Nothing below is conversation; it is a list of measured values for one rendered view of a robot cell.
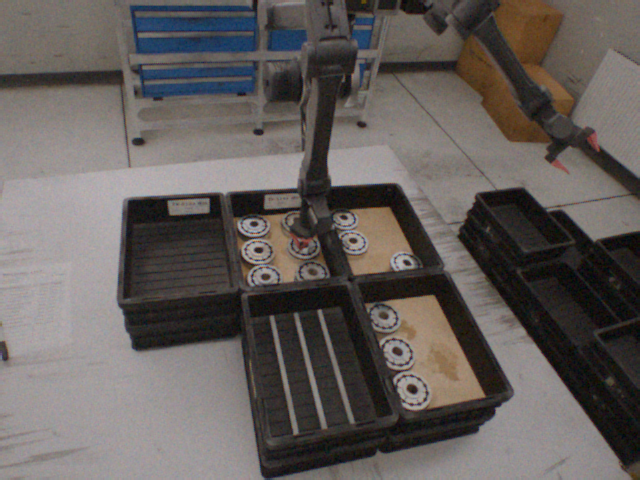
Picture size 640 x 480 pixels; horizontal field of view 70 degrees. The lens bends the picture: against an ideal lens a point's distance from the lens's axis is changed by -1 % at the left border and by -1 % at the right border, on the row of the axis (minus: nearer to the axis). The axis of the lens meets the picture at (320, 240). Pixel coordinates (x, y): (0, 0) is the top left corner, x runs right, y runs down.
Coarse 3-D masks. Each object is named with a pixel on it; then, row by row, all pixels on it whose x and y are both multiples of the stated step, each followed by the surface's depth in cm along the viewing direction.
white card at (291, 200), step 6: (270, 198) 150; (276, 198) 150; (282, 198) 151; (288, 198) 151; (294, 198) 152; (264, 204) 151; (270, 204) 151; (276, 204) 152; (282, 204) 153; (288, 204) 153; (294, 204) 154; (300, 204) 155
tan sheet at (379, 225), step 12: (360, 216) 161; (372, 216) 161; (384, 216) 162; (360, 228) 156; (372, 228) 157; (384, 228) 158; (396, 228) 159; (372, 240) 153; (384, 240) 154; (396, 240) 155; (372, 252) 149; (384, 252) 150; (396, 252) 150; (360, 264) 145; (372, 264) 145; (384, 264) 146
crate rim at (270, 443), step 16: (288, 288) 122; (304, 288) 122; (320, 288) 124; (352, 288) 124; (368, 336) 114; (256, 352) 107; (256, 368) 105; (256, 384) 102; (384, 384) 107; (320, 432) 96; (336, 432) 97; (352, 432) 98; (272, 448) 94
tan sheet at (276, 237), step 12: (264, 216) 154; (276, 216) 155; (276, 228) 151; (240, 240) 145; (276, 240) 147; (288, 240) 148; (276, 252) 143; (276, 264) 140; (288, 264) 141; (324, 264) 143; (288, 276) 137
